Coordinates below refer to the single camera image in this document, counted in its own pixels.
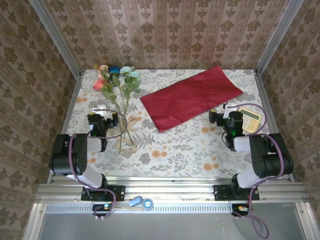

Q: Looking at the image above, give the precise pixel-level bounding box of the slotted cable duct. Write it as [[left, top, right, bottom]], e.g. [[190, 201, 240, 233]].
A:
[[44, 202, 298, 215]]

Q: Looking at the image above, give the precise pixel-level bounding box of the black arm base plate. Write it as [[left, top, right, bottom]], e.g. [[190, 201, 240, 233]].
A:
[[81, 185, 126, 202], [213, 184, 260, 202]]

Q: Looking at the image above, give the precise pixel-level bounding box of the aluminium frame post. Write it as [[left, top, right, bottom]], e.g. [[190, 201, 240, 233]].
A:
[[28, 0, 84, 79], [254, 0, 305, 75]]

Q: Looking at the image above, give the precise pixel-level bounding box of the yellow calculator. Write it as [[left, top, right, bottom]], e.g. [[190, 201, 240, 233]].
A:
[[237, 107, 262, 134]]

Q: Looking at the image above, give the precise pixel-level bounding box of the blue tape roll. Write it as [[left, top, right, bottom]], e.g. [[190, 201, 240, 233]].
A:
[[141, 197, 154, 210]]

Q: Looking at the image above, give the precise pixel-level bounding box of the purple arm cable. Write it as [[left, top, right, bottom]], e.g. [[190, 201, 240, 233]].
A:
[[68, 108, 129, 221], [226, 102, 285, 240]]

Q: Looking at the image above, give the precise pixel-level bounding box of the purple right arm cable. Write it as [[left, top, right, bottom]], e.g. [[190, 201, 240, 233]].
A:
[[226, 102, 285, 240]]

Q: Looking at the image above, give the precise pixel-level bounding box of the cream printed ribbon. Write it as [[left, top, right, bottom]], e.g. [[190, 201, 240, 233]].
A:
[[114, 115, 143, 155]]

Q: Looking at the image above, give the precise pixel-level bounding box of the aluminium frame rail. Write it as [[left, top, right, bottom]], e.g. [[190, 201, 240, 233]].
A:
[[34, 176, 310, 204]]

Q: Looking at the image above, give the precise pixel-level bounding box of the grey metal panel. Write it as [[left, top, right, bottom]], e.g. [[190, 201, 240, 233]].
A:
[[37, 212, 308, 240]]

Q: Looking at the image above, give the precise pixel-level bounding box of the coral fake flower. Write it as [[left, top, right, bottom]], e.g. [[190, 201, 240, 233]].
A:
[[92, 77, 126, 141]]

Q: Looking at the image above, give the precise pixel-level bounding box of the black controller box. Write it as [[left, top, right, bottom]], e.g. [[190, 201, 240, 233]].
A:
[[231, 203, 252, 217], [92, 203, 113, 217]]

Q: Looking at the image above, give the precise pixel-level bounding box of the peach fake flower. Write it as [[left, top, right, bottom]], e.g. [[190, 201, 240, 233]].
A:
[[93, 63, 136, 147]]

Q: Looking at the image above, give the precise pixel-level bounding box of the red wrapping paper sheet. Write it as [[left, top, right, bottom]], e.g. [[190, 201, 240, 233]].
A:
[[139, 65, 244, 133]]

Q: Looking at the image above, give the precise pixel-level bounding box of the blue cylinder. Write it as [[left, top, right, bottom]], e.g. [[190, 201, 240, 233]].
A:
[[129, 195, 144, 207]]

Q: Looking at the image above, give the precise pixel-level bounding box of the floral table cover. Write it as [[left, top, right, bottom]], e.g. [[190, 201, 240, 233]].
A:
[[53, 68, 283, 180]]

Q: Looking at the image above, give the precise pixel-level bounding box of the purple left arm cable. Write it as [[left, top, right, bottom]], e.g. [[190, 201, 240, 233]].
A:
[[68, 108, 129, 221]]

